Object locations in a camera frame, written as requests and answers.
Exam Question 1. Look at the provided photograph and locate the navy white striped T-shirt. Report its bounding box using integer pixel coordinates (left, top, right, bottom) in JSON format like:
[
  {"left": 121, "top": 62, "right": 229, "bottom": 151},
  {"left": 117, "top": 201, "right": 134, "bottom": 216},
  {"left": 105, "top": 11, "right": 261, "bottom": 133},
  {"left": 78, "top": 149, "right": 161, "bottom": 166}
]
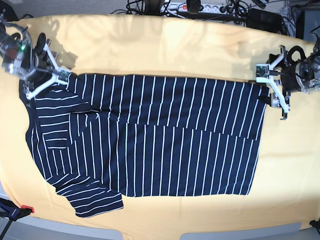
[{"left": 19, "top": 74, "right": 269, "bottom": 218}]

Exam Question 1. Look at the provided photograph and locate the black clamp right corner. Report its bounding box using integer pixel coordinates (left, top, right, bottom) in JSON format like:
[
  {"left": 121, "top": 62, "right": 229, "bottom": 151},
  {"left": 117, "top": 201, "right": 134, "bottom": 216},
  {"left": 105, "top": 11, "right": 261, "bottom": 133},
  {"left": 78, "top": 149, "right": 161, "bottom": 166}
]
[{"left": 309, "top": 220, "right": 320, "bottom": 230}]

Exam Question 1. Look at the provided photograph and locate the blue red bar clamp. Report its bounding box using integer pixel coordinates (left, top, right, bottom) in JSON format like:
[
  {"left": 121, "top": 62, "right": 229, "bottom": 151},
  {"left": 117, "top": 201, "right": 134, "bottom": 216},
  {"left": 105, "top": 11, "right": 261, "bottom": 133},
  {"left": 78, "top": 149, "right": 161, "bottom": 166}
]
[{"left": 0, "top": 198, "right": 35, "bottom": 240}]

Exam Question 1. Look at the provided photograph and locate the black power adapter box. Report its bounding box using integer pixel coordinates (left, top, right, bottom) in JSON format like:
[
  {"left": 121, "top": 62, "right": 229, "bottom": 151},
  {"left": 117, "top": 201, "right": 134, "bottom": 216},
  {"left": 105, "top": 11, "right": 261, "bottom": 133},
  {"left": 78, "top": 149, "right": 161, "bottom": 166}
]
[{"left": 246, "top": 8, "right": 282, "bottom": 31}]

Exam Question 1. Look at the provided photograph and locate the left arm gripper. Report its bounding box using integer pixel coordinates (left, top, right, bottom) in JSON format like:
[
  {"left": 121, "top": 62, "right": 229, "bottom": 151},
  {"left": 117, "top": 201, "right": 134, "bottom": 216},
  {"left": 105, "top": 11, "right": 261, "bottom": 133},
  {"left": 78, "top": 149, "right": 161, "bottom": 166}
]
[{"left": 258, "top": 44, "right": 320, "bottom": 107}]

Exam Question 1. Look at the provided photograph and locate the yellow table cloth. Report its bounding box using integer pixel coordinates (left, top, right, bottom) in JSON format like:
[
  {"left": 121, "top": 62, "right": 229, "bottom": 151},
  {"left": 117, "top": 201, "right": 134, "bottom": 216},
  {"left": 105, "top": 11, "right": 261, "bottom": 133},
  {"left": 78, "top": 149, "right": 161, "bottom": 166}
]
[{"left": 0, "top": 15, "right": 320, "bottom": 240}]

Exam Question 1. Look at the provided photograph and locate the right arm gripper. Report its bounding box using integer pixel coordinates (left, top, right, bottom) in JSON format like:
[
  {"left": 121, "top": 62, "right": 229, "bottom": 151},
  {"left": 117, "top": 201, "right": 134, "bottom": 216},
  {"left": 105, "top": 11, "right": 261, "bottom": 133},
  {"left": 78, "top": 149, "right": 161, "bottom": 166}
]
[{"left": 0, "top": 21, "right": 55, "bottom": 87}]

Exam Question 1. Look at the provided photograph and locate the white power strip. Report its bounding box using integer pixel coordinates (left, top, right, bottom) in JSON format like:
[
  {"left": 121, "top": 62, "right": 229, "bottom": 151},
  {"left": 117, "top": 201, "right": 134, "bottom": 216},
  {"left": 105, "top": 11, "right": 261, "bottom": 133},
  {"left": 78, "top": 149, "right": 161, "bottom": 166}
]
[{"left": 161, "top": 2, "right": 228, "bottom": 15}]

